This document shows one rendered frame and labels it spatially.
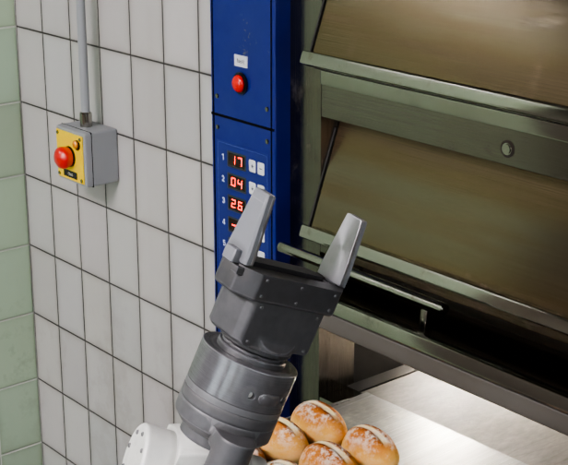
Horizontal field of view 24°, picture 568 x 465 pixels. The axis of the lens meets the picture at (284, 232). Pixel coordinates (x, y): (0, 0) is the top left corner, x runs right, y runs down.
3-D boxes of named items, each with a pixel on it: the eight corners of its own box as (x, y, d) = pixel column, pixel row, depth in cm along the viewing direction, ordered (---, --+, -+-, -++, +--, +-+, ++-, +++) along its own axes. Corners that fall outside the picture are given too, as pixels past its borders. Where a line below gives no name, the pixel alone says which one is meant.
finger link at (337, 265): (343, 209, 117) (316, 274, 118) (366, 222, 115) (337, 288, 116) (356, 213, 118) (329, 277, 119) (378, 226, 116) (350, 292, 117)
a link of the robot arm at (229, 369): (370, 304, 115) (315, 428, 117) (304, 260, 122) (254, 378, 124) (259, 280, 106) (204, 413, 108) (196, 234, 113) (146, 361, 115)
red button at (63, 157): (68, 163, 245) (67, 142, 243) (79, 168, 242) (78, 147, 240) (51, 167, 242) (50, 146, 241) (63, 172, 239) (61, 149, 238)
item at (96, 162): (89, 171, 252) (88, 118, 249) (120, 182, 244) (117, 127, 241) (55, 177, 247) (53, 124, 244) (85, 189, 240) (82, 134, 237)
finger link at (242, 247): (280, 199, 108) (251, 268, 109) (258, 185, 111) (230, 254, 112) (266, 195, 107) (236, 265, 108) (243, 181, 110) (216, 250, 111)
